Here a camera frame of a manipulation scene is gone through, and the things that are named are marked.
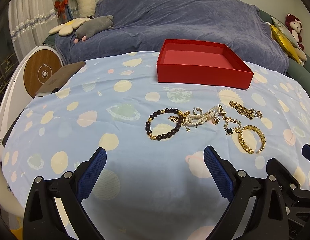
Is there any gold wristwatch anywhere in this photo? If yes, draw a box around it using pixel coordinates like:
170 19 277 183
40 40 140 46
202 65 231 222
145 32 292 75
228 100 263 120

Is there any black bead bracelet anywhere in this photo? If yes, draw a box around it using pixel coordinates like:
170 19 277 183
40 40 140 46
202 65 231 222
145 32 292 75
145 107 185 142

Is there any beige cushion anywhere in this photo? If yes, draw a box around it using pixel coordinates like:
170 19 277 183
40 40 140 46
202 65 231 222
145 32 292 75
294 47 307 66

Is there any gold ring pendant charm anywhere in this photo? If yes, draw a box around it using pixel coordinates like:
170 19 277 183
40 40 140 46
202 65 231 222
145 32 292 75
211 116 220 125

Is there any red monkey plush toy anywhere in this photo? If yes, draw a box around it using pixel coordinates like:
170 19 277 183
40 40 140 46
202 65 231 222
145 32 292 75
285 14 304 50

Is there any gold chain clover bracelet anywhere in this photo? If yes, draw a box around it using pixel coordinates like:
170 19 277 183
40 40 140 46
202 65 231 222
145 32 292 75
218 103 244 136

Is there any green sofa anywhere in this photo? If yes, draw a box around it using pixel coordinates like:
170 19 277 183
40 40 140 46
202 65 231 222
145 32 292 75
258 9 310 97

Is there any white pearl bracelet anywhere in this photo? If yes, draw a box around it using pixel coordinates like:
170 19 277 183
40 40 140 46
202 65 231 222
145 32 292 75
183 105 221 128

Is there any brown notebook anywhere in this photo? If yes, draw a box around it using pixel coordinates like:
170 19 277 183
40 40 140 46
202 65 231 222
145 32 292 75
36 61 86 97

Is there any light blue patterned tablecloth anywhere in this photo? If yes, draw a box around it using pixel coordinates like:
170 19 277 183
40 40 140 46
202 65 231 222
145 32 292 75
2 51 310 239

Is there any silver hoop earring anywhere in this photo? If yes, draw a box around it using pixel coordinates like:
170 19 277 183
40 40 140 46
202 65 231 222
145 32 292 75
192 107 203 115

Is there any blue-grey sofa throw blanket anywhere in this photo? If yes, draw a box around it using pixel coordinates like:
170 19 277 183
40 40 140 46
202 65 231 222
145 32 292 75
55 0 289 74

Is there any white sheer curtain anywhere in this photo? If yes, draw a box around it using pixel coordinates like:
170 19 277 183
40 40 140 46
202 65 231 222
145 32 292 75
8 0 58 61

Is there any red shallow cardboard box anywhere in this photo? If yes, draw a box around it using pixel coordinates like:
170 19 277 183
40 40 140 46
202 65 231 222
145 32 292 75
157 39 254 89

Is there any red curtain bow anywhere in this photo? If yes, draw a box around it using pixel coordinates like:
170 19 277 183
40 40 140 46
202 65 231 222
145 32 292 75
54 0 68 20

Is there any gold satin pillow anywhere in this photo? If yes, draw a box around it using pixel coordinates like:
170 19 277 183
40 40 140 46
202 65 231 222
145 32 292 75
270 25 302 64

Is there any silver grey pillow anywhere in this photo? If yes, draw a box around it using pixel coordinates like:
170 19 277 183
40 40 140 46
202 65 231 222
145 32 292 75
271 17 299 48

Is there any gold chain cuff bangle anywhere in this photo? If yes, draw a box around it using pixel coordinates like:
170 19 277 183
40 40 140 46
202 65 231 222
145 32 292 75
238 125 266 154

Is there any grey plush toy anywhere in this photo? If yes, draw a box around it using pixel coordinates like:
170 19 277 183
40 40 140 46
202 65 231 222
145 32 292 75
74 15 114 44

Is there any round wooden white device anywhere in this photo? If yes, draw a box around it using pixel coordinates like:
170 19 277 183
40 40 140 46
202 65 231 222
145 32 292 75
0 46 63 160

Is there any white daisy flower cushion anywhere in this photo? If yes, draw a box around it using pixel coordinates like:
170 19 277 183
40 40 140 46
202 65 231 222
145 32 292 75
49 17 91 36

